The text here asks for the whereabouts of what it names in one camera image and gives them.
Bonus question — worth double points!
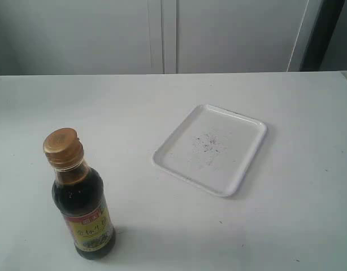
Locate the dark vertical post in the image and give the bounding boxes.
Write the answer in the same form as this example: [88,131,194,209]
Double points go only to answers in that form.
[300,0,345,72]

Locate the dark soy sauce bottle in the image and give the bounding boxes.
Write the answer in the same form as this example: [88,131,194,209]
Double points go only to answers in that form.
[43,128,116,260]

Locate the white cabinet doors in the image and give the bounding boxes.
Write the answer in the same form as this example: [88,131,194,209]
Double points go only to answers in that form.
[0,1,321,75]

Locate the white rectangular plastic tray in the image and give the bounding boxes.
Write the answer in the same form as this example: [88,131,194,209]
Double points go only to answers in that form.
[152,104,267,198]

